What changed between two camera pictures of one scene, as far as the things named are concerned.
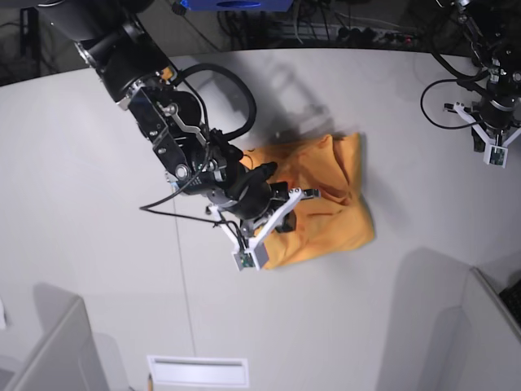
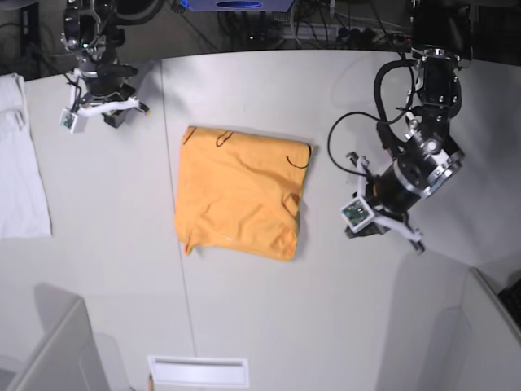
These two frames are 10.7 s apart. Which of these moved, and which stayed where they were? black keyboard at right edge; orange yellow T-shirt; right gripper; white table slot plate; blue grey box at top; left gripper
Moved: right gripper; left gripper; orange yellow T-shirt
Stayed: black keyboard at right edge; blue grey box at top; white table slot plate
